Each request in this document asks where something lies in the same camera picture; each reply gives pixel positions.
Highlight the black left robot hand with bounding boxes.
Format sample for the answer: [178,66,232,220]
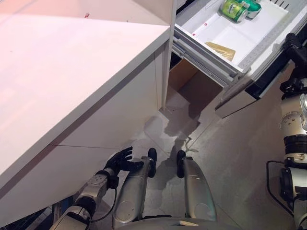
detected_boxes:
[105,146,144,178]

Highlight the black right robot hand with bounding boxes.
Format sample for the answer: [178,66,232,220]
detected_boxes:
[284,32,307,64]

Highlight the fridge drawer with white bin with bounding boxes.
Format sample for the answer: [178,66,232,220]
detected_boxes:
[171,0,307,120]

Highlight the yellow tea bottle green label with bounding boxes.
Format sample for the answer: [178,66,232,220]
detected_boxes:
[205,41,237,62]

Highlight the brown lowest fridge drawer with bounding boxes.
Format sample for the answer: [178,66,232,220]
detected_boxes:
[167,58,224,120]

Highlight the silver left robot leg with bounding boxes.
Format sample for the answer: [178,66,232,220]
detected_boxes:
[112,148,158,223]

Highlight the silver robot leg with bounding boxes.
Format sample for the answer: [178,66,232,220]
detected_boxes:
[176,150,218,222]
[112,148,158,223]

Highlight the green and white drink can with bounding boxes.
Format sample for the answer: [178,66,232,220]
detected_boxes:
[242,0,262,20]

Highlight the silver right robot leg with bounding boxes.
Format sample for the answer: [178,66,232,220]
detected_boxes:
[176,150,218,222]

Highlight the grey robot torso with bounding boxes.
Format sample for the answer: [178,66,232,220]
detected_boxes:
[112,215,240,230]

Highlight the tall white side panel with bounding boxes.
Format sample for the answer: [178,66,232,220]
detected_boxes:
[133,0,178,111]

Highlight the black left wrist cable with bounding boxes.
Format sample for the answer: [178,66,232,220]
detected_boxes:
[90,177,118,222]

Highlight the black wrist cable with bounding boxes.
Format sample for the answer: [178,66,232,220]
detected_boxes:
[266,160,296,216]
[90,177,118,222]

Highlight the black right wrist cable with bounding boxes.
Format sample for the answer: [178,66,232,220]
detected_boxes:
[266,160,296,216]

